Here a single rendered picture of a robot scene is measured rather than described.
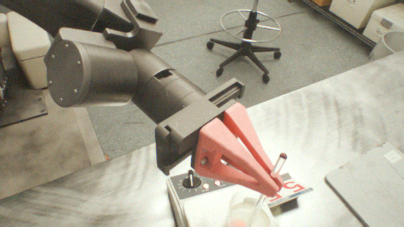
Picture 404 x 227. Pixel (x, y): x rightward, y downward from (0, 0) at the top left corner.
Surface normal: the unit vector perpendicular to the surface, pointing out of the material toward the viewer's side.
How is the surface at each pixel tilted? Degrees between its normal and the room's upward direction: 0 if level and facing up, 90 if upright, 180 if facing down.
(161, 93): 37
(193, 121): 1
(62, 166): 0
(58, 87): 57
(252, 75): 0
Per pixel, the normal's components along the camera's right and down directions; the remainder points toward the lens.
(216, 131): 0.33, -0.43
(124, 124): 0.08, -0.67
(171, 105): -0.43, -0.18
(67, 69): -0.56, 0.04
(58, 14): 0.19, 0.72
